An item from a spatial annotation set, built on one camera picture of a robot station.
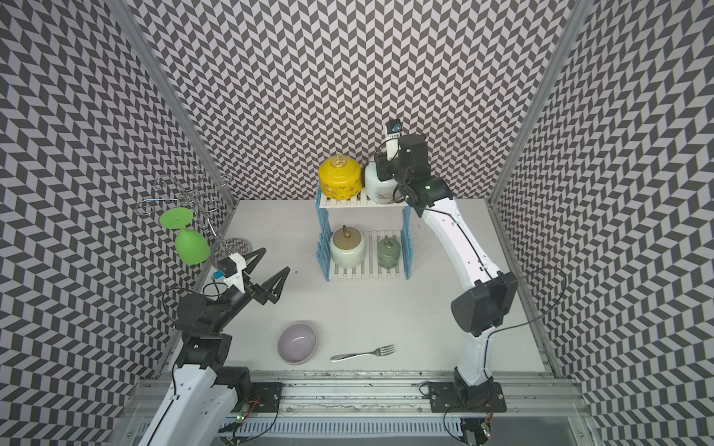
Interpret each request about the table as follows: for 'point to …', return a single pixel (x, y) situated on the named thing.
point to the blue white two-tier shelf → (377, 222)
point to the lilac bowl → (297, 343)
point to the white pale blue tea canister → (379, 191)
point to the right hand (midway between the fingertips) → (384, 156)
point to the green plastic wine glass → (190, 246)
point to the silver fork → (381, 351)
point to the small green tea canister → (389, 251)
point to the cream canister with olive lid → (348, 247)
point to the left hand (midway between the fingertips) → (276, 260)
